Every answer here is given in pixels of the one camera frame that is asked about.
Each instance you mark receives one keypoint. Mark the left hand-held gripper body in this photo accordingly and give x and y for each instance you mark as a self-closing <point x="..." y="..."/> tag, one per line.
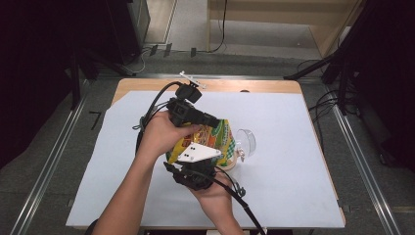
<point x="184" y="112"/>

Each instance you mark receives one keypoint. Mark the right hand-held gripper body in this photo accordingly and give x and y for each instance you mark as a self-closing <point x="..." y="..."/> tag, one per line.
<point x="197" y="178"/>

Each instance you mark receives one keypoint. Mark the yellow green refill pouch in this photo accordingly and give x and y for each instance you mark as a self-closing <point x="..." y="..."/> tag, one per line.
<point x="218" y="138"/>

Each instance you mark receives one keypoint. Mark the clear jar with pink lid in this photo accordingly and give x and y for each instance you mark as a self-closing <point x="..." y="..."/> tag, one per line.
<point x="247" y="141"/>

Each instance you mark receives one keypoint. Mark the person's right hand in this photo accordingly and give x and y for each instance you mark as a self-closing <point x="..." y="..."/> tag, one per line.
<point x="217" y="199"/>

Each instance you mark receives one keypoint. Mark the person's left hand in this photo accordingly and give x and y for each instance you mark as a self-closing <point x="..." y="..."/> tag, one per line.
<point x="160" y="137"/>

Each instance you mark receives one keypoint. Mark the wooden table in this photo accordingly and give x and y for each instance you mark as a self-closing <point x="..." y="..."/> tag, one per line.
<point x="244" y="84"/>

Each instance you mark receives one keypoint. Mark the black tape strip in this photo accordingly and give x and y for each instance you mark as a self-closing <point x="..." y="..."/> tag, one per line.
<point x="193" y="52"/>
<point x="167" y="50"/>
<point x="153" y="50"/>

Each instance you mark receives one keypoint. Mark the white table cloth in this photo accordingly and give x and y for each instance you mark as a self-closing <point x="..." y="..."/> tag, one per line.
<point x="287" y="189"/>

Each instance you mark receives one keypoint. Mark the black cabinet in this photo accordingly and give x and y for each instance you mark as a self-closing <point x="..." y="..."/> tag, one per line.
<point x="130" y="29"/>

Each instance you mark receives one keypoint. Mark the black metal stand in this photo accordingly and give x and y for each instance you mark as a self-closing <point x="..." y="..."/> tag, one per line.
<point x="75" y="78"/>

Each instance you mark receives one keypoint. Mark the black tripod stand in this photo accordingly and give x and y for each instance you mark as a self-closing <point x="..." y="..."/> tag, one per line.
<point x="342" y="55"/>

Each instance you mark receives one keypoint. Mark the light wooden shelf unit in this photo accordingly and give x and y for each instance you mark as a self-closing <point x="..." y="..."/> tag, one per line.
<point x="326" y="29"/>

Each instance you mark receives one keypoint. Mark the dark curtain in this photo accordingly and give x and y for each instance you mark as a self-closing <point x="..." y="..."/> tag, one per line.
<point x="32" y="81"/>
<point x="391" y="81"/>

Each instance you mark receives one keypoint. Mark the metal floor rail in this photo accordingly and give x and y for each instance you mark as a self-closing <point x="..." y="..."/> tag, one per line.
<point x="244" y="77"/>
<point x="45" y="169"/>
<point x="362" y="163"/>

